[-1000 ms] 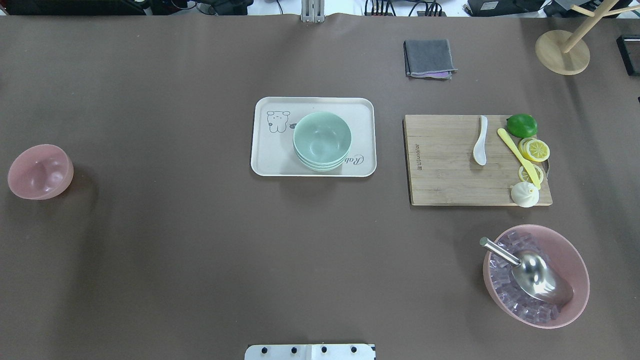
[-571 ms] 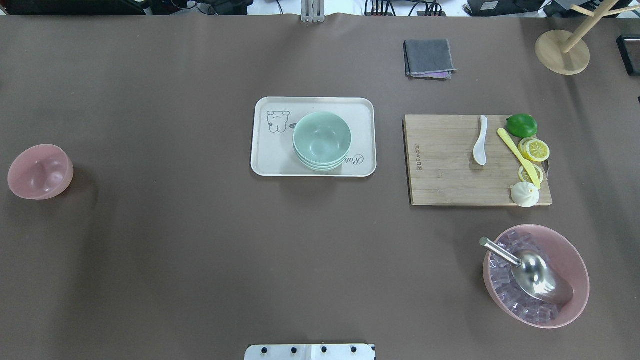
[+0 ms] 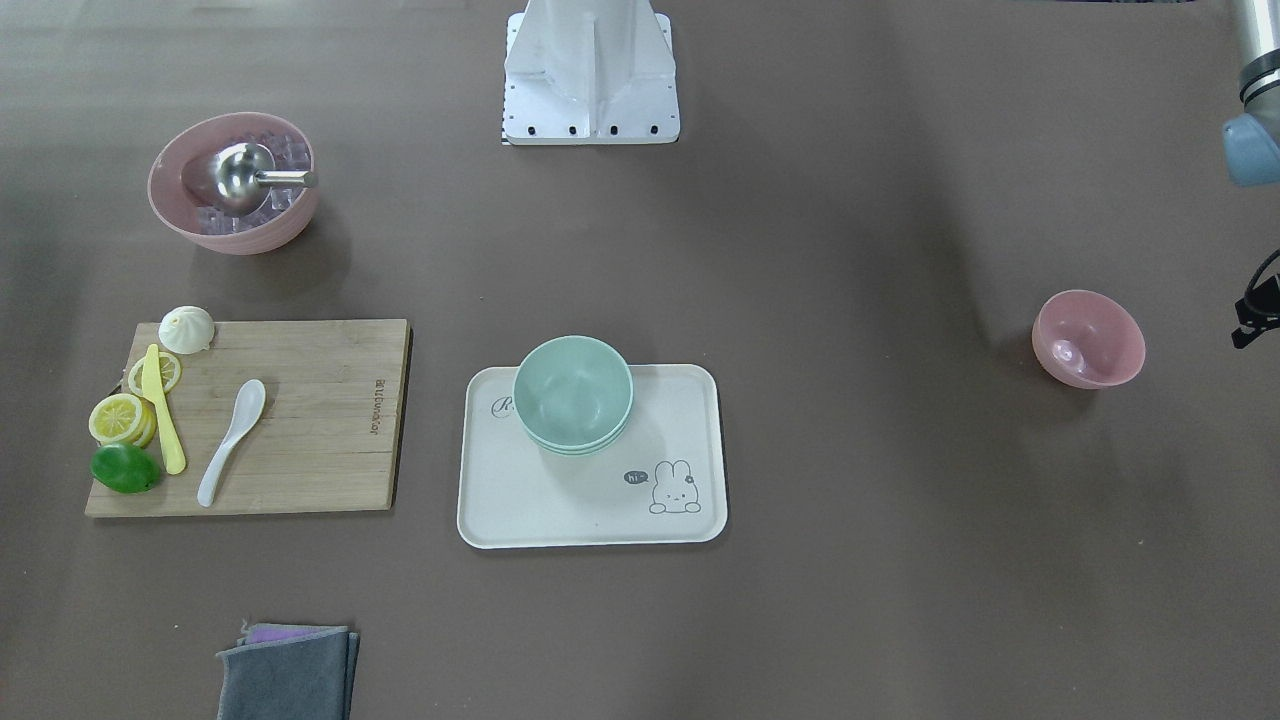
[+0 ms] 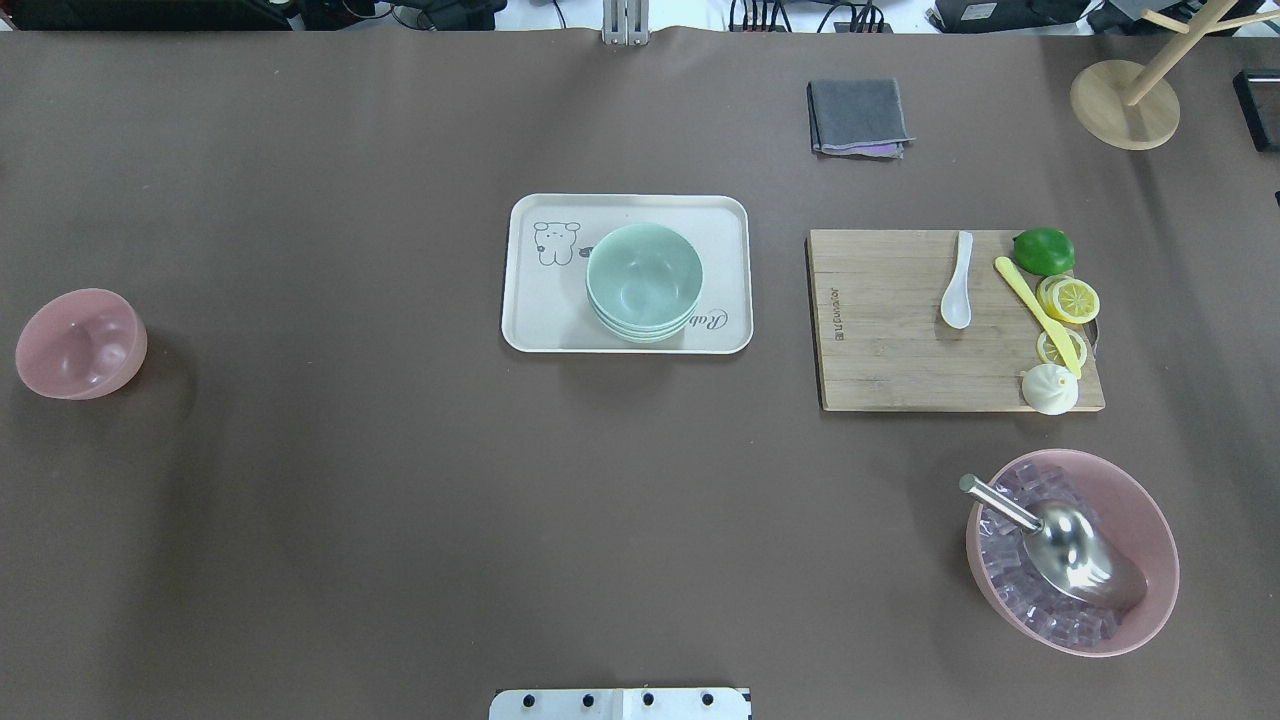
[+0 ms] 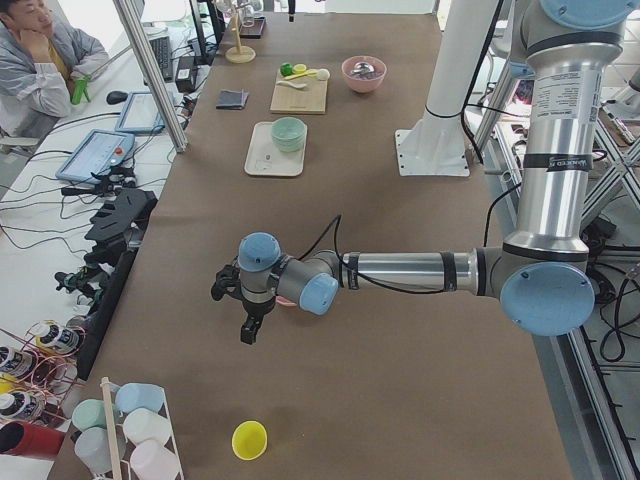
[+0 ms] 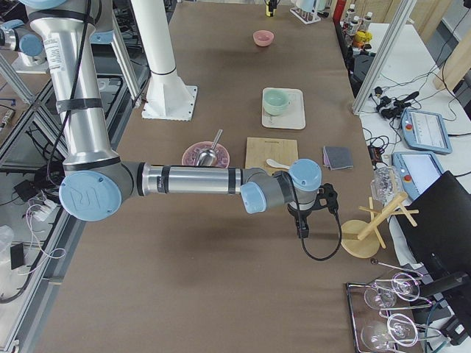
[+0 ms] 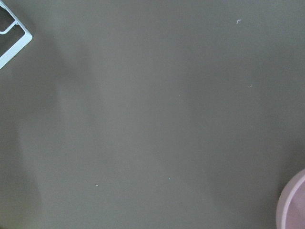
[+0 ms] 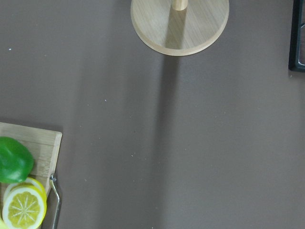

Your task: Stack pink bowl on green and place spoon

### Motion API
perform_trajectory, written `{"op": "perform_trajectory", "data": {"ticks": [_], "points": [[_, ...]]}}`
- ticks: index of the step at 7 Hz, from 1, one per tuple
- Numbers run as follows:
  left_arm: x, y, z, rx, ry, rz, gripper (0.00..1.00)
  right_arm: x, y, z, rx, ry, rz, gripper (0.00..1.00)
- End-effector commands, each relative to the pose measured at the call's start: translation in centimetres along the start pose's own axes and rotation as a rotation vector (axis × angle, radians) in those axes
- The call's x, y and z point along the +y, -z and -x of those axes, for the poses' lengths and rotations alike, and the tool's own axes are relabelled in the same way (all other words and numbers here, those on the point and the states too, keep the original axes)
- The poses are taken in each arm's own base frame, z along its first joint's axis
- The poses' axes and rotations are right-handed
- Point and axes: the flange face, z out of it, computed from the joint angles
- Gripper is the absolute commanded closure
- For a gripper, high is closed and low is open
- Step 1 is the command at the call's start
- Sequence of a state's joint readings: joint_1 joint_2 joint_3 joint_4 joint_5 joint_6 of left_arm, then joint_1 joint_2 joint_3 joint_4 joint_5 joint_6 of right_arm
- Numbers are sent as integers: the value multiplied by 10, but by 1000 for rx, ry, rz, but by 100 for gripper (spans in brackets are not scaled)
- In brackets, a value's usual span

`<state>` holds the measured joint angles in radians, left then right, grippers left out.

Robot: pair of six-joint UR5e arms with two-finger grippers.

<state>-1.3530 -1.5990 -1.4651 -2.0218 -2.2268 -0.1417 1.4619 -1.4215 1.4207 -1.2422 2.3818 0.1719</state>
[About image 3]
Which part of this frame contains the green bowl stack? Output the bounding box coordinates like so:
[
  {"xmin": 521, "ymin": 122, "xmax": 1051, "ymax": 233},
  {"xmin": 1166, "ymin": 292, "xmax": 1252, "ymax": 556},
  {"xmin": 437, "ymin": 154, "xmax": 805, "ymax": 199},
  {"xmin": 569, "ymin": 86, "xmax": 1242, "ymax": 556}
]
[{"xmin": 512, "ymin": 334, "xmax": 635, "ymax": 456}]

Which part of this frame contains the bamboo cutting board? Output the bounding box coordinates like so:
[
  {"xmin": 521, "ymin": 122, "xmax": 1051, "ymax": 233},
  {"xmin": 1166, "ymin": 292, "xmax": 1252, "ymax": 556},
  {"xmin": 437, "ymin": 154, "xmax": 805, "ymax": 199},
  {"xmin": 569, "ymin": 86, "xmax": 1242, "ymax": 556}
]
[{"xmin": 84, "ymin": 319, "xmax": 411, "ymax": 518}]

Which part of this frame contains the large pink bowl with ice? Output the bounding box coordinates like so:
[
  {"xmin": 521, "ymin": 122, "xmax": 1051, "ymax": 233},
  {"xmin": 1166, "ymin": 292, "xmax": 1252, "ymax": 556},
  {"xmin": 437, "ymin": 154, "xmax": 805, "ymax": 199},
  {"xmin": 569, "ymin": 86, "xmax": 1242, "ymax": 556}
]
[{"xmin": 147, "ymin": 111, "xmax": 320, "ymax": 256}]

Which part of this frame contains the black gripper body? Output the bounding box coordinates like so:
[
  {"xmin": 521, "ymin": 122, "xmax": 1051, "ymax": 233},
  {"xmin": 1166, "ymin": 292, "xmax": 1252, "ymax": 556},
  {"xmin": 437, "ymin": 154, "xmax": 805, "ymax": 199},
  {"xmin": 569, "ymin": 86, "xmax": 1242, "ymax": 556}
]
[{"xmin": 1231, "ymin": 250, "xmax": 1279, "ymax": 348}]

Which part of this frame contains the metal ice scoop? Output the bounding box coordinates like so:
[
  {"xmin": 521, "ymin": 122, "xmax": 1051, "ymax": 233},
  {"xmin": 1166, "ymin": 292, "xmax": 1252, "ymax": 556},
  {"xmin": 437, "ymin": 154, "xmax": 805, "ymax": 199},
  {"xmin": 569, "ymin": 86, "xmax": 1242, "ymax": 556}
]
[{"xmin": 180, "ymin": 142, "xmax": 317, "ymax": 217}]

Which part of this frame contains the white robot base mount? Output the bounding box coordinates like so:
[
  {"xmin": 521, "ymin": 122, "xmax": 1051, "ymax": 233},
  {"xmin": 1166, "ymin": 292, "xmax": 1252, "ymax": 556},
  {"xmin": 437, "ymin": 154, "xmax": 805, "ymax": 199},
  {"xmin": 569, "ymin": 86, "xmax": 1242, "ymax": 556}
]
[{"xmin": 500, "ymin": 1, "xmax": 682, "ymax": 146}]

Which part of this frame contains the green lime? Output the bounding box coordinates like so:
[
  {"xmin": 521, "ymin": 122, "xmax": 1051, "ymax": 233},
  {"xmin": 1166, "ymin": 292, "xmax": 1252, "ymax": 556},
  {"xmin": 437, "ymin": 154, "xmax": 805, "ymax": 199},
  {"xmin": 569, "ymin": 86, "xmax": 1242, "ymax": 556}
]
[{"xmin": 90, "ymin": 443, "xmax": 163, "ymax": 495}]

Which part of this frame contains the grey folded cloth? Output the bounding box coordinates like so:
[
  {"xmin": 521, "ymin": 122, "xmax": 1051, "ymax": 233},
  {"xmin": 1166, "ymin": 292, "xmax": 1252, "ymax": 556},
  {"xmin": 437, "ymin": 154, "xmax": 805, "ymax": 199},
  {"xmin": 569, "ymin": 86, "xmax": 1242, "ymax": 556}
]
[{"xmin": 216, "ymin": 623, "xmax": 360, "ymax": 719}]

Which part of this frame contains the yellow plastic knife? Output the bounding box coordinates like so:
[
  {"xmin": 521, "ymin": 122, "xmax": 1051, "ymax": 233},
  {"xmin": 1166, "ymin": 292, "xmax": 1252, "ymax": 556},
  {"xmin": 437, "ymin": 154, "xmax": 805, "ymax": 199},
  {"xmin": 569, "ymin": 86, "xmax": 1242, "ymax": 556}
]
[{"xmin": 140, "ymin": 345, "xmax": 187, "ymax": 475}]

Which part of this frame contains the cream rabbit tray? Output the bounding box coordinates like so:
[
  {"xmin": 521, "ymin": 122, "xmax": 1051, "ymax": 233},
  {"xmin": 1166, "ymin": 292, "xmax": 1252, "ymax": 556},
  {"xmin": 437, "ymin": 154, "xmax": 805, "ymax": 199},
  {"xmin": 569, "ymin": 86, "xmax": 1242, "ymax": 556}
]
[{"xmin": 456, "ymin": 364, "xmax": 730, "ymax": 550}]

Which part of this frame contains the half lemon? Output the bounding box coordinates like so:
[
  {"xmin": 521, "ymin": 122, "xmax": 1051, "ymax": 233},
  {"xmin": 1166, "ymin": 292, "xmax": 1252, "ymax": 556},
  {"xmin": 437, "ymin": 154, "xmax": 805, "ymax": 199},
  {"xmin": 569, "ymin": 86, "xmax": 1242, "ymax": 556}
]
[{"xmin": 88, "ymin": 393, "xmax": 156, "ymax": 448}]

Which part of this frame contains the small pink bowl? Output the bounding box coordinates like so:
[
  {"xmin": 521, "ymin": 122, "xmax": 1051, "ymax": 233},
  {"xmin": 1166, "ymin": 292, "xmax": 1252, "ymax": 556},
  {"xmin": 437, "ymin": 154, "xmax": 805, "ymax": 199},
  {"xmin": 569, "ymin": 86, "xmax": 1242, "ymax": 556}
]
[{"xmin": 1030, "ymin": 290, "xmax": 1147, "ymax": 389}]

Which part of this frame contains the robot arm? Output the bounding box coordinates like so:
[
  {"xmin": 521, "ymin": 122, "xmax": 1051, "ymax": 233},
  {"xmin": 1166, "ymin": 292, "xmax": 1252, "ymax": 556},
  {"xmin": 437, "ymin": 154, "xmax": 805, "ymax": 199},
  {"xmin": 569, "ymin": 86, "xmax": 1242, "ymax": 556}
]
[{"xmin": 1221, "ymin": 1, "xmax": 1279, "ymax": 348}]

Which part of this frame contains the white ceramic spoon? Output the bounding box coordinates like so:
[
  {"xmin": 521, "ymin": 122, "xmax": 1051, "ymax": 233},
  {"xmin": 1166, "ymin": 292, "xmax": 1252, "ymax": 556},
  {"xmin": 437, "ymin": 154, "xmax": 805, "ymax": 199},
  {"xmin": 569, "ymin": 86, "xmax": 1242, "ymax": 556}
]
[{"xmin": 196, "ymin": 379, "xmax": 268, "ymax": 509}]

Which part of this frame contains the lemon slice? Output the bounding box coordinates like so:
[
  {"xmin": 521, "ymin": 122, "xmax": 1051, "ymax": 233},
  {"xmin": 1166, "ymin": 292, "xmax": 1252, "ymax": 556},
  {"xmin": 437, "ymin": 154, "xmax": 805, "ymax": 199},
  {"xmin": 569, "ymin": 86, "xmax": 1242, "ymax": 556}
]
[{"xmin": 125, "ymin": 350, "xmax": 182, "ymax": 396}]

